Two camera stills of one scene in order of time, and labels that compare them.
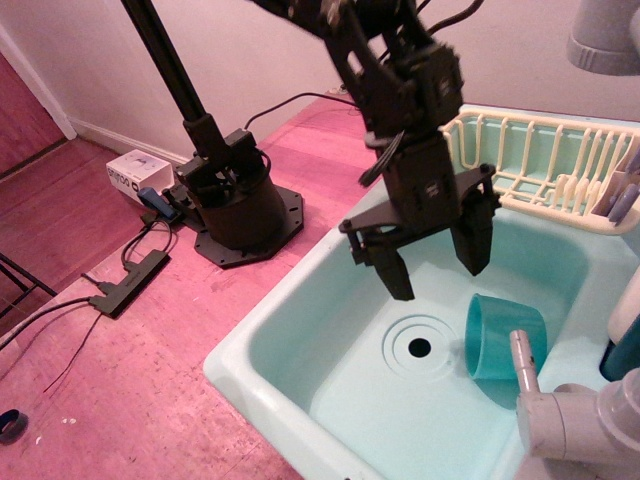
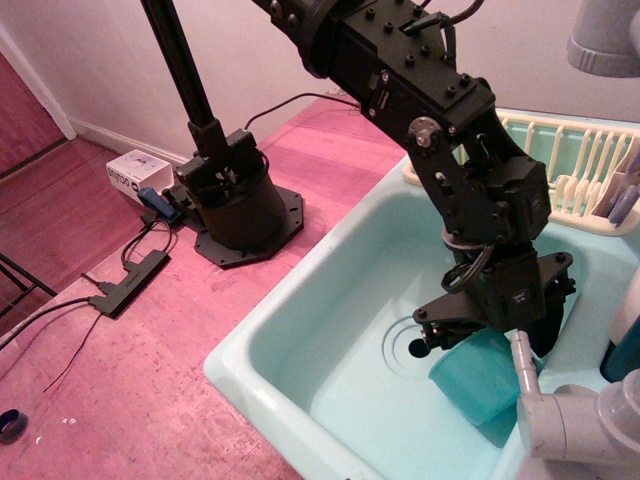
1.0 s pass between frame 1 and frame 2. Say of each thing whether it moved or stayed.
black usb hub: stayed
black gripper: moved
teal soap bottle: stayed
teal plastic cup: moved
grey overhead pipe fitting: stayed
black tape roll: stayed
